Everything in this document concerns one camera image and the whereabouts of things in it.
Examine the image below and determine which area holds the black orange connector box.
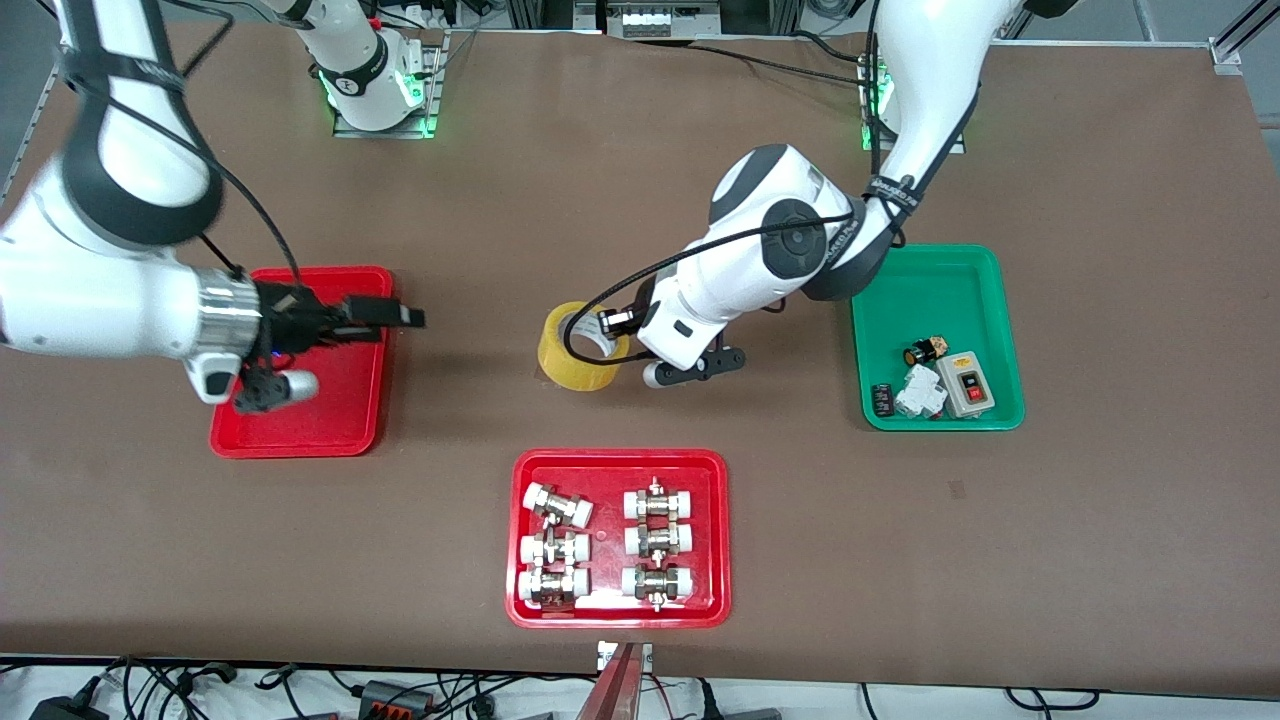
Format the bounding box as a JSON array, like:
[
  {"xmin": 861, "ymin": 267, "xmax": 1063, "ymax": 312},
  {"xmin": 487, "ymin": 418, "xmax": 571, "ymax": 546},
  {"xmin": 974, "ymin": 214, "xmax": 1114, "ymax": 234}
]
[{"xmin": 358, "ymin": 680, "xmax": 438, "ymax": 717}]

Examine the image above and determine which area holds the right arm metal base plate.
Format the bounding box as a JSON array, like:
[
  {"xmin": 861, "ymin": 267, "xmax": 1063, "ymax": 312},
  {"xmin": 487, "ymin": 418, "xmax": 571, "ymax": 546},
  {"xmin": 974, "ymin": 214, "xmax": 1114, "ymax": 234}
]
[{"xmin": 333, "ymin": 30, "xmax": 448, "ymax": 139}]

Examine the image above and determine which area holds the black cable across table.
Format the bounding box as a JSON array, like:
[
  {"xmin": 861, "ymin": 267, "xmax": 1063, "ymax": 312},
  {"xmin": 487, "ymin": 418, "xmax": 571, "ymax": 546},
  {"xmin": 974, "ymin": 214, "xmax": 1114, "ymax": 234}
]
[{"xmin": 690, "ymin": 35, "xmax": 881, "ymax": 89}]

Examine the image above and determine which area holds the green plastic tray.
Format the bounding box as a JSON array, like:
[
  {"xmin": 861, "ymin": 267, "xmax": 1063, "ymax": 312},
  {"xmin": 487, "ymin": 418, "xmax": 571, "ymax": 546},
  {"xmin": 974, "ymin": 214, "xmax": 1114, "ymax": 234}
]
[{"xmin": 850, "ymin": 245, "xmax": 1026, "ymax": 433}]

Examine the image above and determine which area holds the white brass pipe fitting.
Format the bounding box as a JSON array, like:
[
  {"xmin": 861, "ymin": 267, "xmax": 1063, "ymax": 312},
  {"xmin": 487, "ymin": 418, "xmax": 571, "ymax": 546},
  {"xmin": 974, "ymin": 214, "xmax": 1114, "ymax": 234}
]
[
  {"xmin": 624, "ymin": 478, "xmax": 696, "ymax": 521},
  {"xmin": 523, "ymin": 483, "xmax": 594, "ymax": 528},
  {"xmin": 624, "ymin": 522, "xmax": 694, "ymax": 559},
  {"xmin": 517, "ymin": 568, "xmax": 589, "ymax": 608},
  {"xmin": 621, "ymin": 565, "xmax": 695, "ymax": 611},
  {"xmin": 520, "ymin": 530, "xmax": 591, "ymax": 569}
]

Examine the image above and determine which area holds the empty red tray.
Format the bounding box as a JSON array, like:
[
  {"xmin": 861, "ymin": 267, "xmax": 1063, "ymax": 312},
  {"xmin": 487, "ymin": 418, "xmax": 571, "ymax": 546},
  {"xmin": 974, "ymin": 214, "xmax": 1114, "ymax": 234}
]
[{"xmin": 210, "ymin": 265, "xmax": 396, "ymax": 459}]

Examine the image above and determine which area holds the red tray with fittings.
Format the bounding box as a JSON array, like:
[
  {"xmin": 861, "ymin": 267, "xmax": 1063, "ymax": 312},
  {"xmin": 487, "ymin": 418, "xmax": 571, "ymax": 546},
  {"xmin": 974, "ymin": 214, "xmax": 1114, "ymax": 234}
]
[{"xmin": 505, "ymin": 448, "xmax": 732, "ymax": 629}]

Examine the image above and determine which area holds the clear yellowish tape roll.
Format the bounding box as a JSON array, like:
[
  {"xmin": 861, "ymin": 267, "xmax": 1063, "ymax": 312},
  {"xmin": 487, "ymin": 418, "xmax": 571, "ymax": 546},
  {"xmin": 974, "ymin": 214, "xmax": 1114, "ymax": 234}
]
[{"xmin": 538, "ymin": 300, "xmax": 631, "ymax": 393}]

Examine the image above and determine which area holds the black power adapter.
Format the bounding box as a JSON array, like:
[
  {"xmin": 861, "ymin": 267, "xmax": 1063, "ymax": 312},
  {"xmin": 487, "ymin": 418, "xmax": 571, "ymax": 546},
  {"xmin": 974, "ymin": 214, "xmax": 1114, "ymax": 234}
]
[{"xmin": 28, "ymin": 692, "xmax": 111, "ymax": 720}]

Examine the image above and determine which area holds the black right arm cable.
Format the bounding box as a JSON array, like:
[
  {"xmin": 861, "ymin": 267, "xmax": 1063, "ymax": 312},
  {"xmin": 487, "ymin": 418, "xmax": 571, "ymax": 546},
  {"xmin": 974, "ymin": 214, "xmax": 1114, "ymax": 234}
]
[{"xmin": 55, "ymin": 0, "xmax": 306, "ymax": 291}]

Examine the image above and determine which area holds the white circuit breaker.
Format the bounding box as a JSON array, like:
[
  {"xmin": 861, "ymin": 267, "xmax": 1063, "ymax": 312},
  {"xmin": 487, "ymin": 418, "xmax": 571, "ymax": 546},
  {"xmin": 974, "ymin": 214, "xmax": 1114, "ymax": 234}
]
[{"xmin": 895, "ymin": 365, "xmax": 948, "ymax": 419}]

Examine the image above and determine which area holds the grey power strip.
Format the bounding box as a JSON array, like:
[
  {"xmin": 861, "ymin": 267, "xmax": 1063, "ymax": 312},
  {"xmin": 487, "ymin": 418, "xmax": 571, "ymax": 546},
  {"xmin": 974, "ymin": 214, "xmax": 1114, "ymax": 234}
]
[{"xmin": 605, "ymin": 0, "xmax": 723, "ymax": 39}]

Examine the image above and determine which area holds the grey on-off switch box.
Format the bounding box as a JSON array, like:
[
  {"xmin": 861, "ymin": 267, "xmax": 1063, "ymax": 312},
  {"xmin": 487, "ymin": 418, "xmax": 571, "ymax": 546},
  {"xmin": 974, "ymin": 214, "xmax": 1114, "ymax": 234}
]
[{"xmin": 935, "ymin": 352, "xmax": 996, "ymax": 419}]

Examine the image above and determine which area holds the red metal profile bar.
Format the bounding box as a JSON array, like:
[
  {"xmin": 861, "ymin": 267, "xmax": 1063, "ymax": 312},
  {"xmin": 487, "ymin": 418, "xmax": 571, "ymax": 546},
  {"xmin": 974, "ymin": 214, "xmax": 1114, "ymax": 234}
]
[{"xmin": 575, "ymin": 640, "xmax": 656, "ymax": 720}]

